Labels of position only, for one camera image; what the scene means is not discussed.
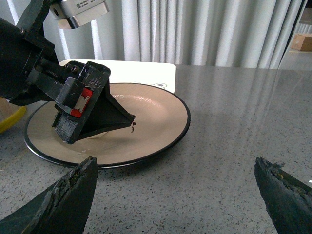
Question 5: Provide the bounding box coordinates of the yellow rimmed wooden steamer basket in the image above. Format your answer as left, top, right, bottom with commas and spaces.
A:
0, 98, 27, 133

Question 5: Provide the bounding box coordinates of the white steamed bun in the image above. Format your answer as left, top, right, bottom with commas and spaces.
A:
87, 132, 108, 139

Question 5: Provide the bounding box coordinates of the white rectangular bear tray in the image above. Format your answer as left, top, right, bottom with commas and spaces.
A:
59, 59, 177, 94

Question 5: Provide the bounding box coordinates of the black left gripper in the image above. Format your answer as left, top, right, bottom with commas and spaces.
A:
0, 0, 86, 107

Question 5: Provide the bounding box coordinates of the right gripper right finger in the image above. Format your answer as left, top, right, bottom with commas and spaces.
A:
254, 157, 312, 234

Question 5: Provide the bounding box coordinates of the brown cardboard box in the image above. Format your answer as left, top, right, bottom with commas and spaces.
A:
291, 34, 312, 52

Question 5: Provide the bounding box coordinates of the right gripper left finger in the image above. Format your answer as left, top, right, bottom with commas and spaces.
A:
0, 157, 98, 234

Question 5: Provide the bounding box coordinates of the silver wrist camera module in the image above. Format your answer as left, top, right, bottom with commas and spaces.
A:
50, 0, 109, 29

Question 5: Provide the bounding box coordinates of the grey pleated curtain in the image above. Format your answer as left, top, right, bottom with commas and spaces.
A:
0, 0, 308, 70

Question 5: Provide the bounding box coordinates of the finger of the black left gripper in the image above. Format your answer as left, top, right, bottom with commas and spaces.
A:
52, 61, 135, 144

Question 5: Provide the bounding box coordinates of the beige plate with black rim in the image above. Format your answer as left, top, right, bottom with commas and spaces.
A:
24, 83, 191, 168

